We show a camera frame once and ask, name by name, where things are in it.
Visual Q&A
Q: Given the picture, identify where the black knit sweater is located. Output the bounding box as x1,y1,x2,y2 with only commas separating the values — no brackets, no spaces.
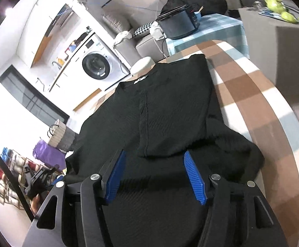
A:
66,54,264,246

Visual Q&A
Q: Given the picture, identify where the purple bag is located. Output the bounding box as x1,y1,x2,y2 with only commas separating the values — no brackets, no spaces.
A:
33,140,66,171

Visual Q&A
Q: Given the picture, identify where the woven laundry basket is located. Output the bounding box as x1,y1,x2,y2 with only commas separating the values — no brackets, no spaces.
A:
48,119,79,153

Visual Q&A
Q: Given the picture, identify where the shoe rack with shoes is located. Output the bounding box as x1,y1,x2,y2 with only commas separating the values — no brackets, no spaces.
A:
0,147,44,210

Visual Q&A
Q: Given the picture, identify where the brown blue checkered bed cover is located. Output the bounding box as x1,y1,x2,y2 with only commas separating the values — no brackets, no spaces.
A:
92,40,299,247

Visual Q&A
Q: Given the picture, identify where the white front-load washing machine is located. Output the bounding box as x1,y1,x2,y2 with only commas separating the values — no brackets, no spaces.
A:
67,34,130,93

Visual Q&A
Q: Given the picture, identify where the round white stool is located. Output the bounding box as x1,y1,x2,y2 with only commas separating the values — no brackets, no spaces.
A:
130,56,155,75

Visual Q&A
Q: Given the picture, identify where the dark glass door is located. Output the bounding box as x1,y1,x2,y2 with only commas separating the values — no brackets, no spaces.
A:
0,65,70,126

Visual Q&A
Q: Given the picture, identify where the grey sofa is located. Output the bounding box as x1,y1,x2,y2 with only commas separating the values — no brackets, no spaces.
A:
102,13,169,66

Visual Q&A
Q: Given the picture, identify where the light blue checkered tablecloth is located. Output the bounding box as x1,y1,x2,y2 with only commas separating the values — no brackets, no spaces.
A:
166,13,249,57

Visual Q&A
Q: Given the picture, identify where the grey cabinet block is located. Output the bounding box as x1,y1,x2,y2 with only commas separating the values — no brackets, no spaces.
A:
239,8,299,103

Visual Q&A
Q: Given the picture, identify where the black white checkered pillow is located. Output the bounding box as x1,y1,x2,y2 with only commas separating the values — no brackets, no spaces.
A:
132,22,153,38

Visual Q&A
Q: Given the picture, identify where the black rice cooker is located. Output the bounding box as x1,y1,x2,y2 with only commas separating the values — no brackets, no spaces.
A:
156,5,200,40

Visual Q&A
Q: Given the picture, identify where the black jacket pile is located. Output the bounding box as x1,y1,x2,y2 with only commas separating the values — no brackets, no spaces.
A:
161,0,228,16

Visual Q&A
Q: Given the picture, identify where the green plush toy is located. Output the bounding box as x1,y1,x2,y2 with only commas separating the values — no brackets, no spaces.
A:
259,0,299,23

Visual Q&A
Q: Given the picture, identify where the black cable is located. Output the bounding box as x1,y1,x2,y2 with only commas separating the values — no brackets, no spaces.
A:
0,136,36,221

